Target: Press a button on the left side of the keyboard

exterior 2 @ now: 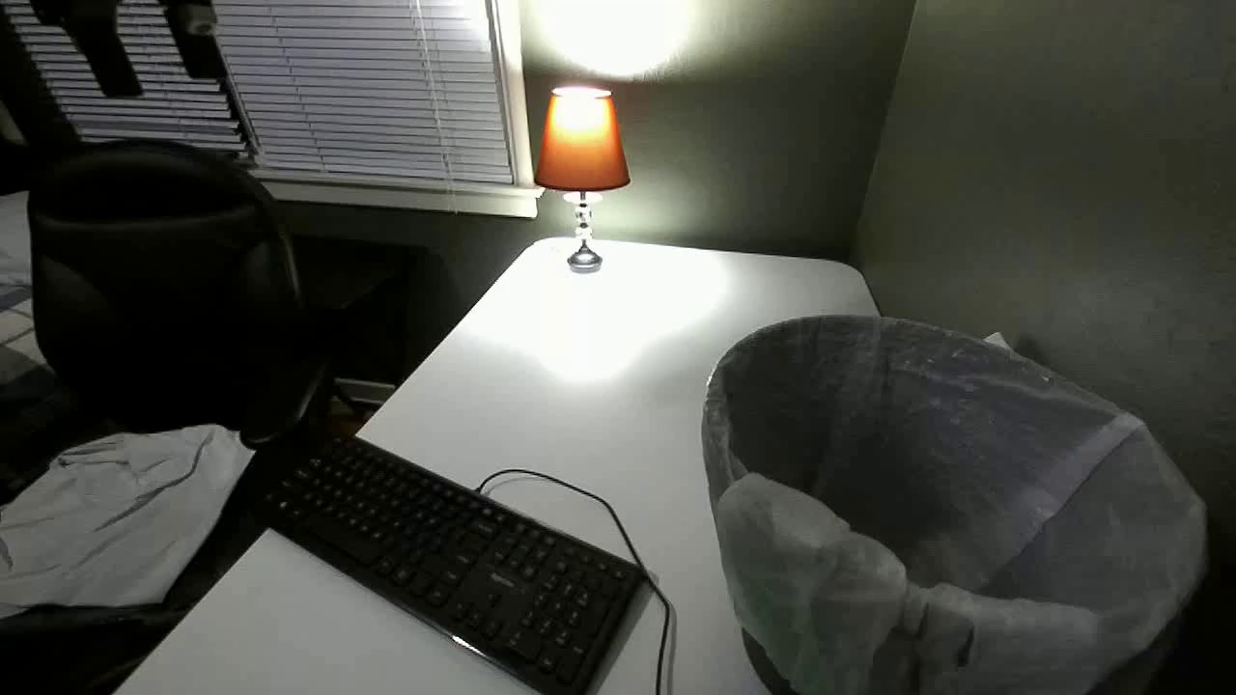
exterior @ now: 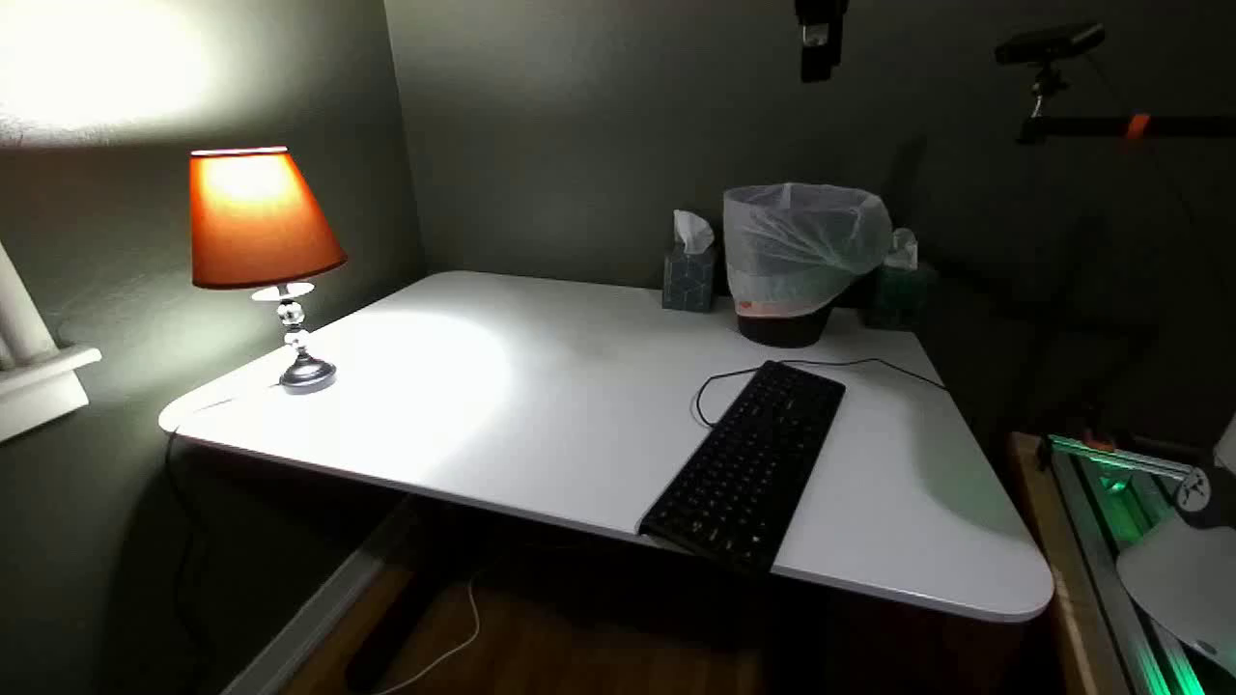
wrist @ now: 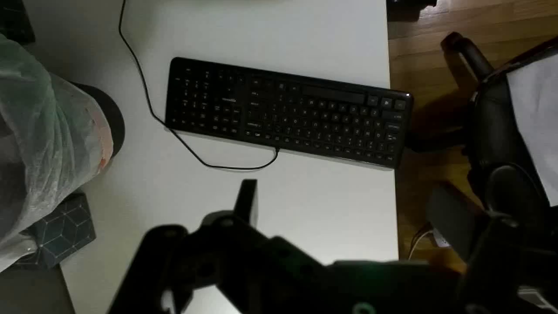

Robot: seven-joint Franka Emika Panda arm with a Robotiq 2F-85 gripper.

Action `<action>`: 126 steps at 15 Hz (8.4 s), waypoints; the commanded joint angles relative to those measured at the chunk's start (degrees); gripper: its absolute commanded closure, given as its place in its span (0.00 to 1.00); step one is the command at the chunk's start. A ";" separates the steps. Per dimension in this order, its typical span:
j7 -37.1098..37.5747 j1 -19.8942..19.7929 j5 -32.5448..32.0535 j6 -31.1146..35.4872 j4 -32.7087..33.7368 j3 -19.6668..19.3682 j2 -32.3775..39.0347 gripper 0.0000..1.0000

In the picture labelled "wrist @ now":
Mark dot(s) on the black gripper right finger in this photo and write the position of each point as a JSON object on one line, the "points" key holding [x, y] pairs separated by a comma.
{"points": [[246, 201]]}

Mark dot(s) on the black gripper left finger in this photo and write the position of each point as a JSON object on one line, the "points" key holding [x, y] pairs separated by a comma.
{"points": [[150, 272]]}

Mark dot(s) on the black computer keyboard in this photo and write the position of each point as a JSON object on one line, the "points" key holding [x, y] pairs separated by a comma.
{"points": [[289, 115]]}

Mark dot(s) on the teal patterned tissue box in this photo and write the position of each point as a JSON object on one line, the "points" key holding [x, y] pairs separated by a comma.
{"points": [[14, 19], [61, 232]]}

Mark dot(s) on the black waste bin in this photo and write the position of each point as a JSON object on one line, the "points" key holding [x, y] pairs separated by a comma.
{"points": [[113, 122]]}

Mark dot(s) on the translucent plastic bin liner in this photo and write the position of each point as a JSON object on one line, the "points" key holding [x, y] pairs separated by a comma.
{"points": [[40, 145]]}

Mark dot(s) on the black office chair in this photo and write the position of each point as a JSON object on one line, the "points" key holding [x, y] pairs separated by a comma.
{"points": [[498, 150]]}

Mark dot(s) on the white cloth on chair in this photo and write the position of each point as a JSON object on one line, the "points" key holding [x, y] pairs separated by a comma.
{"points": [[537, 115]]}

